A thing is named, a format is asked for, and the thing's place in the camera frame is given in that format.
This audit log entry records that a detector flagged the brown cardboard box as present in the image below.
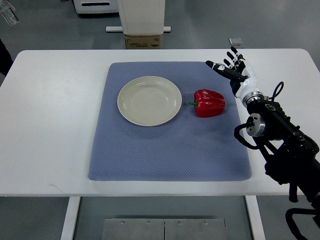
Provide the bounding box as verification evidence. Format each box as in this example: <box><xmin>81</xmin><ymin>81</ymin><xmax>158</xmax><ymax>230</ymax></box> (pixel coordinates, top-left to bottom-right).
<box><xmin>124</xmin><ymin>35</ymin><xmax>161</xmax><ymax>50</ymax></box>

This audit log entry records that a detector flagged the clear plastic object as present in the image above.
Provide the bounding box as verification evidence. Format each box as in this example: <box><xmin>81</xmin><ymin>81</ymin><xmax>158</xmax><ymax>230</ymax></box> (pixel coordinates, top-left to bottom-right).
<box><xmin>0</xmin><ymin>0</ymin><xmax>20</xmax><ymax>26</ymax></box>

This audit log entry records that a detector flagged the cream round plate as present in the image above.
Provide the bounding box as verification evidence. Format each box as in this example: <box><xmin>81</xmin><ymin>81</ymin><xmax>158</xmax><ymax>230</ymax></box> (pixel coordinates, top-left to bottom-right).
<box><xmin>117</xmin><ymin>76</ymin><xmax>182</xmax><ymax>127</ymax></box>

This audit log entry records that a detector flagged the white table column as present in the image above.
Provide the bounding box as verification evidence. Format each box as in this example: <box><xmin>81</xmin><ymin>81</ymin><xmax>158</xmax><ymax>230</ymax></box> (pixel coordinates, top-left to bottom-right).
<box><xmin>117</xmin><ymin>0</ymin><xmax>166</xmax><ymax>36</ymax></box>

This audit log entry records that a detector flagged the white left table leg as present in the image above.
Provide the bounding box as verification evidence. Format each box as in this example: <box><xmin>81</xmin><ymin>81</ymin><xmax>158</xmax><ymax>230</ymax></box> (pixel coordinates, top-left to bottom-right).
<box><xmin>60</xmin><ymin>196</ymin><xmax>81</xmax><ymax>240</ymax></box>

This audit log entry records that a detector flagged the grey floor outlet plate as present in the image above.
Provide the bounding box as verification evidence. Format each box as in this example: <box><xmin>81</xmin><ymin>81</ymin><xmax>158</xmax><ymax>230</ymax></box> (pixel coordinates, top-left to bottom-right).
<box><xmin>228</xmin><ymin>37</ymin><xmax>243</xmax><ymax>46</ymax></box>

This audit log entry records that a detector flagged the white machine with slot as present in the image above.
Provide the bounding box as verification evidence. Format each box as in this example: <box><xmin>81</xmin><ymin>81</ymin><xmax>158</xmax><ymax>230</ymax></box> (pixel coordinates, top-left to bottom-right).
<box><xmin>72</xmin><ymin>0</ymin><xmax>119</xmax><ymax>14</ymax></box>

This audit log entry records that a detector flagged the red bell pepper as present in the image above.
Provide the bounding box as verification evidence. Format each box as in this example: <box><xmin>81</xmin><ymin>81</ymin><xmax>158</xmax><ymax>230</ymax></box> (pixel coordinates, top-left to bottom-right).
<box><xmin>188</xmin><ymin>89</ymin><xmax>226</xmax><ymax>118</ymax></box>

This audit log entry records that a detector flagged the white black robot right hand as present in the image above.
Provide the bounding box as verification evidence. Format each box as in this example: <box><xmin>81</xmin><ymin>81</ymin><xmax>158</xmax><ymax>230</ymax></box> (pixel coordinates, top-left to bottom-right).
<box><xmin>205</xmin><ymin>46</ymin><xmax>259</xmax><ymax>100</ymax></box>

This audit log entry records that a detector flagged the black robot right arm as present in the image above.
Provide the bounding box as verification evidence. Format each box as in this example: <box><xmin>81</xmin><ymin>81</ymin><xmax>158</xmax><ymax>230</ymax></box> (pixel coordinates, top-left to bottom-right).
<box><xmin>234</xmin><ymin>82</ymin><xmax>320</xmax><ymax>240</ymax></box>

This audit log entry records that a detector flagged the white right table leg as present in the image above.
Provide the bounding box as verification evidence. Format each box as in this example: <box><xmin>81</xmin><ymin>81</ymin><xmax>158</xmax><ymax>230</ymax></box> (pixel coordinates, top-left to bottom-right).
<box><xmin>245</xmin><ymin>195</ymin><xmax>266</xmax><ymax>240</ymax></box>

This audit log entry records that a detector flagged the white table leg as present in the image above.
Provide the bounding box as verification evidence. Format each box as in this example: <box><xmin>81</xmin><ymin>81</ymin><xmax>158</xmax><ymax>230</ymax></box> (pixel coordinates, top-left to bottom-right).
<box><xmin>60</xmin><ymin>196</ymin><xmax>81</xmax><ymax>240</ymax></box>
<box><xmin>245</xmin><ymin>195</ymin><xmax>266</xmax><ymax>240</ymax></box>

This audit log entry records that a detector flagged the blue textured table mat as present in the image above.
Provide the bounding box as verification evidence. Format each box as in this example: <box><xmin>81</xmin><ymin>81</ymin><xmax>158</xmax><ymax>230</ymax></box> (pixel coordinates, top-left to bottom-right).
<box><xmin>88</xmin><ymin>61</ymin><xmax>252</xmax><ymax>182</ymax></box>

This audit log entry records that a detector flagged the dark object at left edge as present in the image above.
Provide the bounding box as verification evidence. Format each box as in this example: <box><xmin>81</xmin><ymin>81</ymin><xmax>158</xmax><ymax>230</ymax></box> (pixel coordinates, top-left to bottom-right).
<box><xmin>0</xmin><ymin>40</ymin><xmax>13</xmax><ymax>76</ymax></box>

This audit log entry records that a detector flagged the white table foot bar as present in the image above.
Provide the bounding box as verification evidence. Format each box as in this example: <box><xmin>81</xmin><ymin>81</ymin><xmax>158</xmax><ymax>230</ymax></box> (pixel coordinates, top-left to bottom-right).
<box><xmin>105</xmin><ymin>26</ymin><xmax>172</xmax><ymax>33</ymax></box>

